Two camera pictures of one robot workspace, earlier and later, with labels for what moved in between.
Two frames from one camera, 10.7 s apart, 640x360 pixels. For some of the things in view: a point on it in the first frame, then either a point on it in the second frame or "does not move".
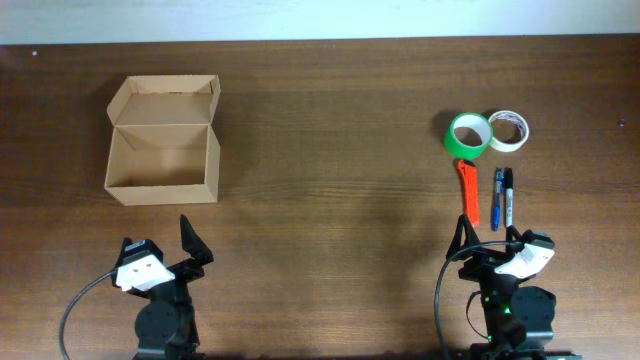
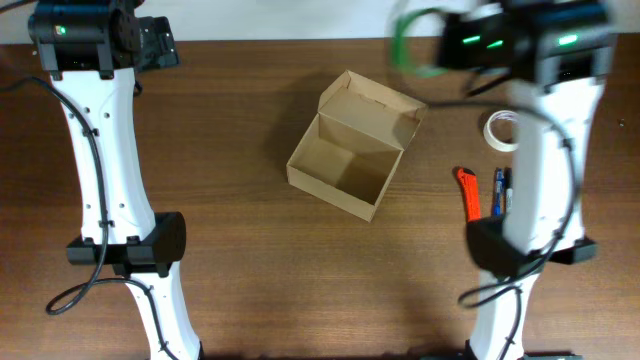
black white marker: [508, 196] does not move
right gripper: [485, 261] -> [446, 32]
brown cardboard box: [162, 149] -> [353, 148]
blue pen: [497, 198] does not move
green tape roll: [467, 136] -> [397, 61]
